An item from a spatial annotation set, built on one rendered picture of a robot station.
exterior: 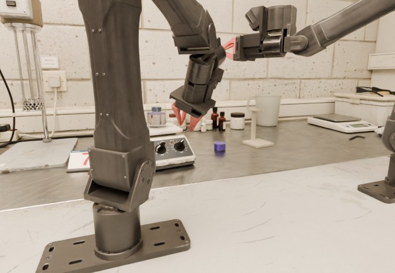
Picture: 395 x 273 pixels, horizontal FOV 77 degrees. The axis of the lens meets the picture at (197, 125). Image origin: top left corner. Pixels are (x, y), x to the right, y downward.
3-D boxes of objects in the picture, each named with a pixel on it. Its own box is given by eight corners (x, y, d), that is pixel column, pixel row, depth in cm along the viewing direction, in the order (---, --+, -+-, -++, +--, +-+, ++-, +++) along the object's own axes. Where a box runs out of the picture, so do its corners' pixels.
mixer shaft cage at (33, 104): (43, 111, 76) (33, 24, 71) (17, 112, 74) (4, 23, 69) (49, 108, 83) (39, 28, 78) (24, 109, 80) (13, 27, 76)
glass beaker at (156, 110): (149, 131, 74) (147, 103, 73) (144, 127, 80) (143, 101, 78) (171, 129, 77) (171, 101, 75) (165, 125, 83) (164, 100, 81)
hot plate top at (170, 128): (183, 132, 76) (183, 129, 75) (144, 136, 71) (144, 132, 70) (170, 125, 86) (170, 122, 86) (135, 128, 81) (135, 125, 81)
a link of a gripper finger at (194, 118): (183, 117, 71) (189, 89, 66) (204, 128, 69) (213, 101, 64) (169, 128, 67) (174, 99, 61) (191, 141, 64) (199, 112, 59)
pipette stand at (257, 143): (274, 145, 90) (276, 110, 88) (257, 148, 86) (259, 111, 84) (258, 140, 97) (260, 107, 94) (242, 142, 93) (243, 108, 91)
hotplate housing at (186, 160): (196, 164, 71) (196, 137, 69) (150, 172, 65) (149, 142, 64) (170, 145, 90) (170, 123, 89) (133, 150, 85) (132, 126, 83)
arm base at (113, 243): (40, 198, 35) (24, 226, 29) (179, 179, 41) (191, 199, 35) (47, 249, 37) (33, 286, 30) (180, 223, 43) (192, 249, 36)
